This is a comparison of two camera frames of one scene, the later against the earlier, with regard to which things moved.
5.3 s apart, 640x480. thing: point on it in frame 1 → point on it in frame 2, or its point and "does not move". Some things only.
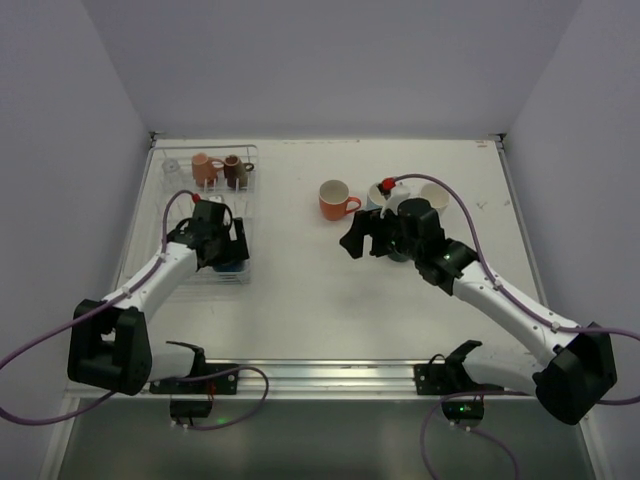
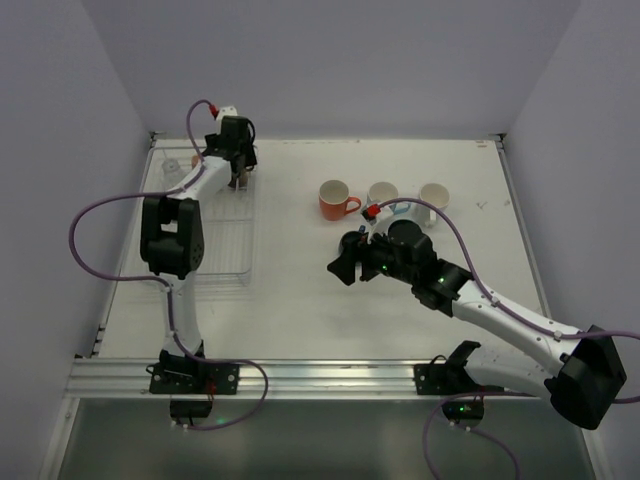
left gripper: x=232 y=248 → x=239 y=167
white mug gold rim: x=437 y=195 does not move
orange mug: x=335 y=201 does not move
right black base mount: x=442 y=377 does not move
